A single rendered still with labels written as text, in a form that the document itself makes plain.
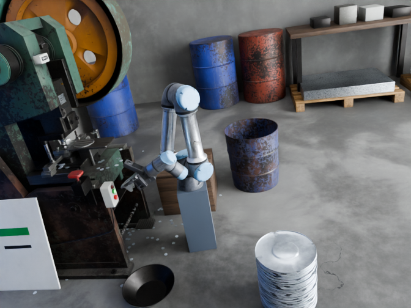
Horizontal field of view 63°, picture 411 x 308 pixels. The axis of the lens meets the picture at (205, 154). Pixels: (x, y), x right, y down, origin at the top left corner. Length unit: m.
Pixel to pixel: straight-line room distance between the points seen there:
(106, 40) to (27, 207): 1.09
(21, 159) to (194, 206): 1.03
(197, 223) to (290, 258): 0.67
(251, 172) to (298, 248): 1.01
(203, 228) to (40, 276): 1.04
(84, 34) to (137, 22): 3.00
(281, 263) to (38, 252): 1.42
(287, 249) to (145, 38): 4.16
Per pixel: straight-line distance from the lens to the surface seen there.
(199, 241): 2.20
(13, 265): 2.47
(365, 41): 5.32
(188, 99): 1.65
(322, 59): 5.23
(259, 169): 2.60
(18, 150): 2.17
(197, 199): 2.01
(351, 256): 2.20
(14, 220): 2.30
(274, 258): 1.71
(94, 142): 2.12
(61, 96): 2.10
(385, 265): 2.19
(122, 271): 2.26
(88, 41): 2.34
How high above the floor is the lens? 1.51
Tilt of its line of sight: 26 degrees down
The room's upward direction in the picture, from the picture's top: 10 degrees counter-clockwise
